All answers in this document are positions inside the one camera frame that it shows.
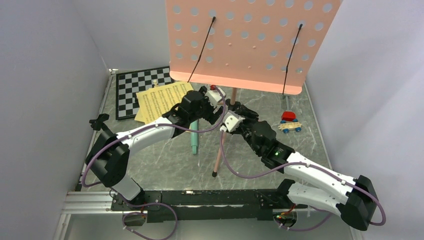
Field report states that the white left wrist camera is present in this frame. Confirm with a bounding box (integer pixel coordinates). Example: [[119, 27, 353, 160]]
[[205, 85, 226, 108]]

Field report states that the red wooden toy car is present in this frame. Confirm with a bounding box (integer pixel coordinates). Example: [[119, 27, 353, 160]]
[[278, 111, 302, 134]]

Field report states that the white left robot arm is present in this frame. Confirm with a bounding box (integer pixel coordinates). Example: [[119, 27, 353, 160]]
[[85, 85, 226, 210]]

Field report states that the yellow sheet music top page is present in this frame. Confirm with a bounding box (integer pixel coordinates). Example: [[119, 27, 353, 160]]
[[150, 81, 193, 119]]

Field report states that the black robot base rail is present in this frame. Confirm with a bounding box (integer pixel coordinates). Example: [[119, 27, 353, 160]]
[[111, 189, 294, 223]]

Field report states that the mint green toy recorder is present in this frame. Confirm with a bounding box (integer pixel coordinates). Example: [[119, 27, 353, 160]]
[[190, 120, 199, 155]]

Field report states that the black clamp knob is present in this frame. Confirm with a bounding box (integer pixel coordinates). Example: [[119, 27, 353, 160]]
[[89, 113, 115, 137]]

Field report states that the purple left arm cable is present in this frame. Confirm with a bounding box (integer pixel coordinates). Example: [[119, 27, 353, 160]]
[[81, 85, 228, 188]]

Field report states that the black white chessboard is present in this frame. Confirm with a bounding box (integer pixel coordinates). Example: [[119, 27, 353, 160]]
[[115, 66, 174, 121]]

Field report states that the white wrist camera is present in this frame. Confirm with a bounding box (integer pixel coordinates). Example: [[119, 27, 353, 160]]
[[219, 110, 246, 133], [205, 85, 226, 108]]

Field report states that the pink perforated music stand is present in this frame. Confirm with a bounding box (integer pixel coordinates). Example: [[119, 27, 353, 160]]
[[164, 0, 342, 178]]

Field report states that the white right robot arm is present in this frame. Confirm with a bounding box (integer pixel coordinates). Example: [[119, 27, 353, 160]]
[[220, 105, 382, 231]]

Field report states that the yellow sheet music bottom page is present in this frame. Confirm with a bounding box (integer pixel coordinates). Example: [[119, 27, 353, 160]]
[[135, 88, 157, 124]]

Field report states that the grey metal bracket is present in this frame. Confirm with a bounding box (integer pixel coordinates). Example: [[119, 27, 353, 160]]
[[284, 94, 292, 112]]

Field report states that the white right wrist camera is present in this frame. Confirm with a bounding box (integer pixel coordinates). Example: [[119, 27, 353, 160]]
[[219, 110, 246, 133]]

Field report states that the yellow sheet music page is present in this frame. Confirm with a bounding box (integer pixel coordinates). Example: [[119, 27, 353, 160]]
[[150, 81, 193, 119], [135, 88, 157, 124]]

